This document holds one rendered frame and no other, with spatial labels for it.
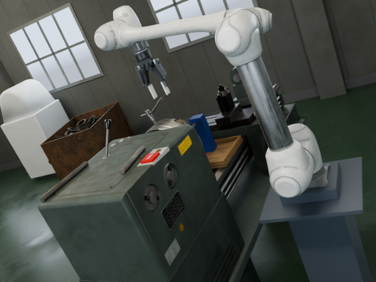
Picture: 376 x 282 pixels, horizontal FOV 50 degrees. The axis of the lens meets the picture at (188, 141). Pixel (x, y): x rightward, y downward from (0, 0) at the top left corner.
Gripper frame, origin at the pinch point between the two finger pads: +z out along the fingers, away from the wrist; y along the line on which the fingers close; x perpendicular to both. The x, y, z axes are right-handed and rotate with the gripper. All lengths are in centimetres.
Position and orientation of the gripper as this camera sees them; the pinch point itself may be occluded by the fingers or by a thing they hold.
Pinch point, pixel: (159, 90)
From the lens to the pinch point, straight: 197.3
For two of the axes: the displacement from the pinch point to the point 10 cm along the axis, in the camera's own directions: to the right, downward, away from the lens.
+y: -8.2, 1.9, 5.5
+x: -4.1, 4.7, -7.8
